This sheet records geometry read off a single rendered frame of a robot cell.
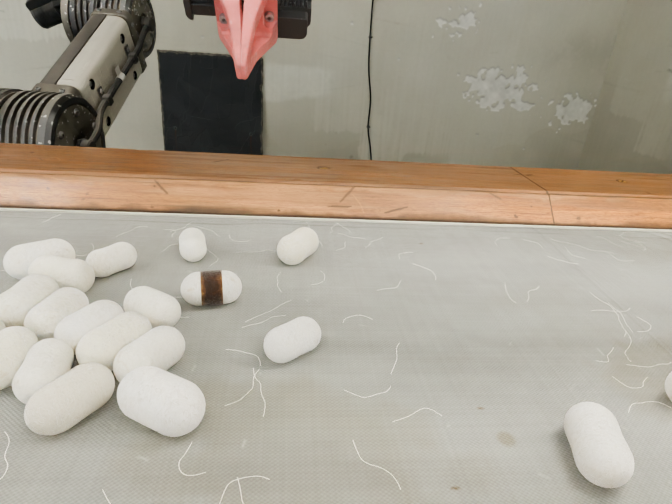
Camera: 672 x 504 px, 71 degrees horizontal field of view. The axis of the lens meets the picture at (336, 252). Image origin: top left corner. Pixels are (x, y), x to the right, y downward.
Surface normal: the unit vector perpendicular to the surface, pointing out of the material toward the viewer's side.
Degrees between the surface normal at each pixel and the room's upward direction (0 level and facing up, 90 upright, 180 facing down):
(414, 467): 0
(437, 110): 90
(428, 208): 45
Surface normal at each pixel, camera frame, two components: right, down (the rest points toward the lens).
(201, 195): 0.11, -0.33
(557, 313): 0.07, -0.90
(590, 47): 0.12, 0.44
